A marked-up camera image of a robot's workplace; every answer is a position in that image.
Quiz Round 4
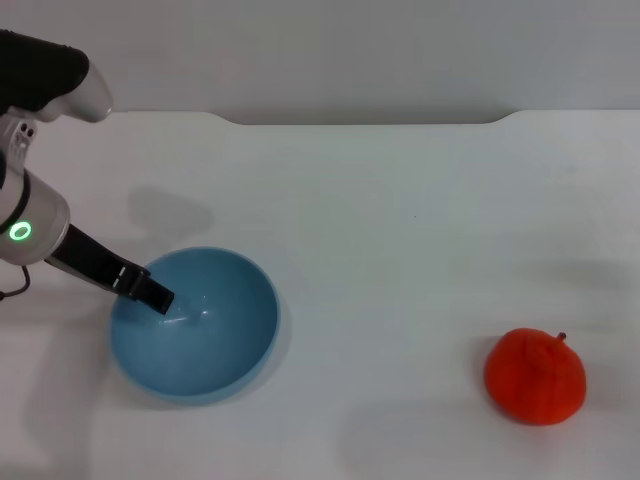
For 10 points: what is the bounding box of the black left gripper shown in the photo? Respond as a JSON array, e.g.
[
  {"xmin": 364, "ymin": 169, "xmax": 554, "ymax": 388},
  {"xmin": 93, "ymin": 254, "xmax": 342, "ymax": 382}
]
[{"xmin": 46, "ymin": 223, "xmax": 176, "ymax": 316}]

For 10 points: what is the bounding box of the blue ceramic bowl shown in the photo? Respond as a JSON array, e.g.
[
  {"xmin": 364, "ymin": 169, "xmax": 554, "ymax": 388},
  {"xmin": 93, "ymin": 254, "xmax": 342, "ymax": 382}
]
[{"xmin": 108, "ymin": 245, "xmax": 282, "ymax": 405}]

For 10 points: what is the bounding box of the orange toy fruit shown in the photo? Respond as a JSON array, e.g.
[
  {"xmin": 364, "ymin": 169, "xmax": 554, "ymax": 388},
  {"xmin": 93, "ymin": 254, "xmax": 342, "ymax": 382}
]
[{"xmin": 483, "ymin": 327, "xmax": 587, "ymax": 427}]

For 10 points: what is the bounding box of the left arm cable with connector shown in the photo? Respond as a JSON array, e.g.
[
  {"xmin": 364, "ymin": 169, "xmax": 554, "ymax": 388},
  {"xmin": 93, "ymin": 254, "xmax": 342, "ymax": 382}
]
[{"xmin": 0, "ymin": 262, "xmax": 33, "ymax": 302}]

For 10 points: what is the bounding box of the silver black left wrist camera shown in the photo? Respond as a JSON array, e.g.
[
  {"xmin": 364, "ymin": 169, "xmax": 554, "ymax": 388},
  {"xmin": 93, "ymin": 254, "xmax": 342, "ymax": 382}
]
[{"xmin": 0, "ymin": 28, "xmax": 115, "ymax": 124}]

